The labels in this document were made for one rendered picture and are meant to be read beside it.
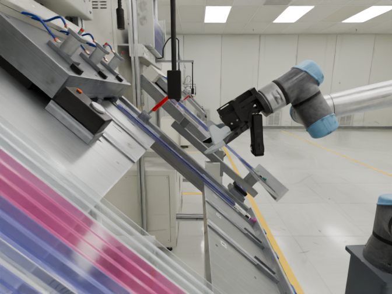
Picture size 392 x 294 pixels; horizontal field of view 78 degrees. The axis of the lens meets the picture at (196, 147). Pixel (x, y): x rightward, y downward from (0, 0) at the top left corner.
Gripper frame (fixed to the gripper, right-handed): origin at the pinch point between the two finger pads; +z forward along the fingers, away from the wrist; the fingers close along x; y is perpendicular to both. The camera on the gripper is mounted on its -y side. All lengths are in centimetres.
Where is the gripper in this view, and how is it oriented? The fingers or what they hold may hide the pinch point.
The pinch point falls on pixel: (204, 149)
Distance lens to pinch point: 66.9
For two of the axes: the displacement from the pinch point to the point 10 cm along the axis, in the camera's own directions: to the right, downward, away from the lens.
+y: -5.5, -8.2, -1.7
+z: -8.4, 5.3, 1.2
